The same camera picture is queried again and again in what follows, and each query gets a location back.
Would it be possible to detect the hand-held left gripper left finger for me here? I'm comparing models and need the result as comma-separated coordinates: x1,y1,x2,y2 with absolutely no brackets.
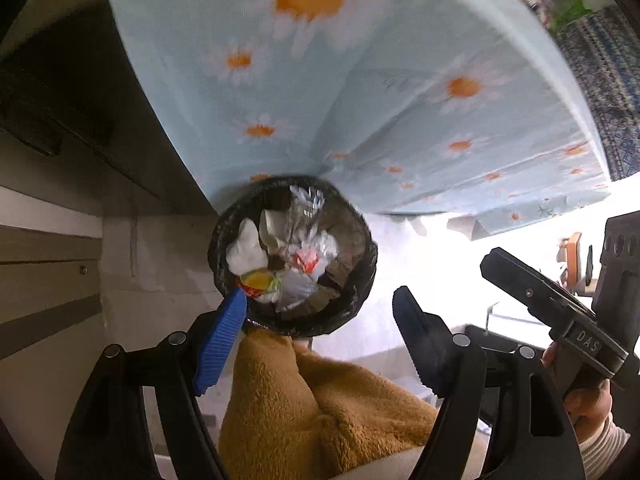
55,287,249,480

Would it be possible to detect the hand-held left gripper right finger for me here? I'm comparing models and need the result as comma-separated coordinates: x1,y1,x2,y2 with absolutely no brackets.
391,285,586,480

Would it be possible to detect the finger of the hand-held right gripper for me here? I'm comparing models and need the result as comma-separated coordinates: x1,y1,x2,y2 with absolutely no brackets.
480,246,597,334

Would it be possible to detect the yellow snack wrapper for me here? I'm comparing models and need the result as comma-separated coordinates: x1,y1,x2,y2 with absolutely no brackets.
237,269,281,301

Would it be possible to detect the large white tissue wad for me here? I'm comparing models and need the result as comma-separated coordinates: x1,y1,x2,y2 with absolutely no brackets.
226,218,269,277

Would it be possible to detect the black trash bin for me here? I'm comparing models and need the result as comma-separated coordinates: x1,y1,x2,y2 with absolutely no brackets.
207,175,379,338

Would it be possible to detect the orange and white wrapper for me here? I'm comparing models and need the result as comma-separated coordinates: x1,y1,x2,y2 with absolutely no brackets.
290,247,321,273

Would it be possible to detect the white plastic bag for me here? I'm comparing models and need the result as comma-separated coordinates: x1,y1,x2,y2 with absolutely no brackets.
299,230,342,277

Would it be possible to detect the clear plastic bag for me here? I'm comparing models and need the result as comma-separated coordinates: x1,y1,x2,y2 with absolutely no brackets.
289,185,331,233

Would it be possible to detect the person's right forearm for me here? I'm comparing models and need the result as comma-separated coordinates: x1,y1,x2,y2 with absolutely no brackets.
575,410,632,480

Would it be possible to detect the person's right hand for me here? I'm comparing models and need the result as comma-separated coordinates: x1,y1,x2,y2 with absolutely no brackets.
542,345,614,432

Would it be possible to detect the wooden chair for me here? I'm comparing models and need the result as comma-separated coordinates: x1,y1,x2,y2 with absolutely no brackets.
557,232,601,301

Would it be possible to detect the grey kitchen cabinet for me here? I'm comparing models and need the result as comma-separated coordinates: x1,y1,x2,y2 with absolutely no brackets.
0,10,221,361

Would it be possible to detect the blue patterned cloth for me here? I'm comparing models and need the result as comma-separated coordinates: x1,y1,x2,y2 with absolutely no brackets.
555,5,640,183

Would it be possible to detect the blue daisy tablecloth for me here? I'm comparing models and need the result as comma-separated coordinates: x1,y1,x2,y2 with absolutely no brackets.
102,0,613,236

